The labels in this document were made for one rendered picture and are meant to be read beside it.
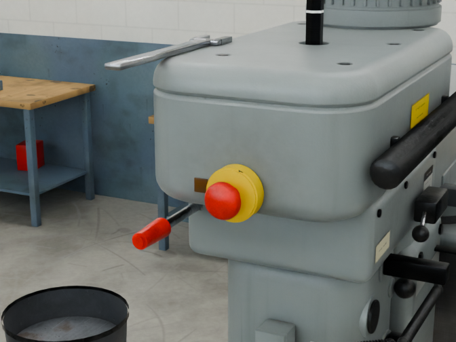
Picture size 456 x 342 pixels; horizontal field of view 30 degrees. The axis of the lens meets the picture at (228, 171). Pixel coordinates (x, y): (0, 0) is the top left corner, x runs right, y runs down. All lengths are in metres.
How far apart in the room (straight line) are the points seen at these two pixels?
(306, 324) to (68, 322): 2.46
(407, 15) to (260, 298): 0.44
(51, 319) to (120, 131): 3.07
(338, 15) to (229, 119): 0.38
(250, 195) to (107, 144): 5.62
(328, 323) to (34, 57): 5.78
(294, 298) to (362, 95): 0.32
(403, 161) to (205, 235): 0.29
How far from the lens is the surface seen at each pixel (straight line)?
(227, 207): 0.86
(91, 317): 3.52
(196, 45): 1.02
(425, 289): 1.33
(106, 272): 5.22
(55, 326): 3.46
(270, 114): 0.87
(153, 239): 0.94
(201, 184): 0.92
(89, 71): 6.44
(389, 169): 0.87
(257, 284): 1.09
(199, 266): 5.25
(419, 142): 0.96
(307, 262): 1.01
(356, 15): 1.22
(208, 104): 0.90
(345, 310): 1.08
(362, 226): 0.97
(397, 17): 1.22
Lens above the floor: 2.04
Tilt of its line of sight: 16 degrees down
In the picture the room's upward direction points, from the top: straight up
